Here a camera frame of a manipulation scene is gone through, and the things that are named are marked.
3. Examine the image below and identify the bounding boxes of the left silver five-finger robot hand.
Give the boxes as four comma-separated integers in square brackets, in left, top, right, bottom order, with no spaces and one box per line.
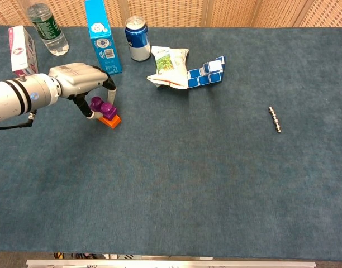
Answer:
[47,62,117,120]

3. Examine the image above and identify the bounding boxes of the purple toy brick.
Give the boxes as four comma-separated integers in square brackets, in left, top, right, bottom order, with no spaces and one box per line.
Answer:
[89,95,118,119]

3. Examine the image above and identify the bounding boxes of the orange toy brick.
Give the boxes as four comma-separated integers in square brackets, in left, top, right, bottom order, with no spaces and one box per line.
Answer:
[98,114,122,130]

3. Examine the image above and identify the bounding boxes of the blue milk carton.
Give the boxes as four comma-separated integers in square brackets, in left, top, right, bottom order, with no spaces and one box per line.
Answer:
[84,0,123,75]

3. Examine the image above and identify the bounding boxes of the clear bottle with green label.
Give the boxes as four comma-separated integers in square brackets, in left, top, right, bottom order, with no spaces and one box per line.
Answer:
[26,3,70,56]

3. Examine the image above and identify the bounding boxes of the pink and white carton box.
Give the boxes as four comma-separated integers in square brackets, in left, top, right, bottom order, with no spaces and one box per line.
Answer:
[8,25,39,78]

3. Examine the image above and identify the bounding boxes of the blue white cup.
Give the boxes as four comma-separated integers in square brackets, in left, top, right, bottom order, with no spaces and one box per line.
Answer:
[124,16,151,62]

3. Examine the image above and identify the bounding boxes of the white and green snack bag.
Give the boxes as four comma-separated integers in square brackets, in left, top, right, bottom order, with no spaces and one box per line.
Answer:
[146,45,190,90]

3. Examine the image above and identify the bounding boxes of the wicker folding screen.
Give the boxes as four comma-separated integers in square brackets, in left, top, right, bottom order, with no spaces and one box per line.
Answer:
[0,0,342,28]

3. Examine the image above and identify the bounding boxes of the blue and white snake puzzle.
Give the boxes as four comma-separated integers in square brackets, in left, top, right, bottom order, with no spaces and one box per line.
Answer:
[186,55,227,89]

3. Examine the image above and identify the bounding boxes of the teal felt table cloth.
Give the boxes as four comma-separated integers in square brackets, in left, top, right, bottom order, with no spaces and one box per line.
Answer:
[0,25,342,262]

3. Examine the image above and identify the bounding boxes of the small metal beaded rod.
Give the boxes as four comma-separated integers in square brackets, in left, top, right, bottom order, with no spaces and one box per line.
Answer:
[268,106,283,135]

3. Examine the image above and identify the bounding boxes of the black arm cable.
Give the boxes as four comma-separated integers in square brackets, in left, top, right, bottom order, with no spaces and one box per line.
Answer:
[0,109,38,130]

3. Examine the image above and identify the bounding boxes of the aluminium profile rail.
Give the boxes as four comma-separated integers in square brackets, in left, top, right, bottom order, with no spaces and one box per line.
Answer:
[26,259,317,268]

